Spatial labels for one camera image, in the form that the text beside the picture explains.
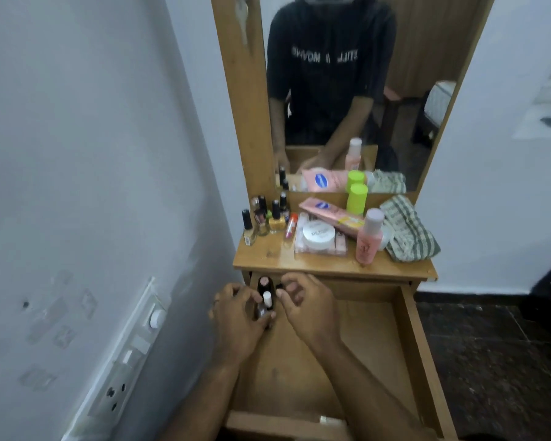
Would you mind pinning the person's right thumb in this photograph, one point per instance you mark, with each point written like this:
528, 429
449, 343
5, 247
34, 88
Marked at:
287, 298

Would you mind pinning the pink nail polish bottle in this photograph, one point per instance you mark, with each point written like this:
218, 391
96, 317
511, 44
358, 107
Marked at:
261, 220

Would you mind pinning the person's right hand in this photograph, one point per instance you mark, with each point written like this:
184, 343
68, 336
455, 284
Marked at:
314, 312

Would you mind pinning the wooden drawer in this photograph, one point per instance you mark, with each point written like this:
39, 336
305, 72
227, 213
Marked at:
372, 344

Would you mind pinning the pink lotion bottle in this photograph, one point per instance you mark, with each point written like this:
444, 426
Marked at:
368, 241

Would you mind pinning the white round cream jar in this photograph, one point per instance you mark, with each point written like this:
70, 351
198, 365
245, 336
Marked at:
318, 234

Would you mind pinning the wooden framed mirror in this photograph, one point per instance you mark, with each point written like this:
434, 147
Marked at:
244, 110

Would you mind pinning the dark bottle with pink cap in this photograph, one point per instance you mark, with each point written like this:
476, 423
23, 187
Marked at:
264, 283

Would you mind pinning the wooden dressing table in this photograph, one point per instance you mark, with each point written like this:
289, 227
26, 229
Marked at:
275, 258

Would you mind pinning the person's left forearm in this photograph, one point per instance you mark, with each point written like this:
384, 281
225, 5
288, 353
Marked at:
202, 399

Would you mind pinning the yellow nail polish bottle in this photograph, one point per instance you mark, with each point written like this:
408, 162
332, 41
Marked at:
276, 221

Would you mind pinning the red lip balm stick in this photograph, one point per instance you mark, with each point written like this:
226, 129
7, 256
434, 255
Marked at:
291, 225

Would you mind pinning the green capped bottle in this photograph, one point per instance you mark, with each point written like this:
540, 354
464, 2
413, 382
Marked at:
357, 197

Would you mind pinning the pink cream tube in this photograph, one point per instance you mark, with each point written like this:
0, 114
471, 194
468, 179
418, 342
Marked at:
333, 214

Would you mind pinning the dark bottle with white cap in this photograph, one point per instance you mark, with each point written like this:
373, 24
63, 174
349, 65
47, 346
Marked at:
266, 304

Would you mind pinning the person's left thumb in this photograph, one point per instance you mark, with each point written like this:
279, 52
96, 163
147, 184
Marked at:
265, 319

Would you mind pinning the person's right forearm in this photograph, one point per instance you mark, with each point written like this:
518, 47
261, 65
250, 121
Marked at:
362, 394

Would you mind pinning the dark nail polish bottle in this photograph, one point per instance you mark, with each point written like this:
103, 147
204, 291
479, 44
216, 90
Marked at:
283, 204

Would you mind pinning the white wall switch panel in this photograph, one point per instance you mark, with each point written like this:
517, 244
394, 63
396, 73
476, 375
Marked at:
128, 358

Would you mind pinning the striped green cloth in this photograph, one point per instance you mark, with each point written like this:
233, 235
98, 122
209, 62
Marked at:
411, 231

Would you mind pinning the beige nail polish bottle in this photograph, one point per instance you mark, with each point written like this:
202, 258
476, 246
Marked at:
248, 231

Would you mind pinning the person's left hand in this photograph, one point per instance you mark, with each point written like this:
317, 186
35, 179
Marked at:
234, 323

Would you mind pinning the clear plastic cosmetic box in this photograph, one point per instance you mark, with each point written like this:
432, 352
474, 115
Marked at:
303, 247

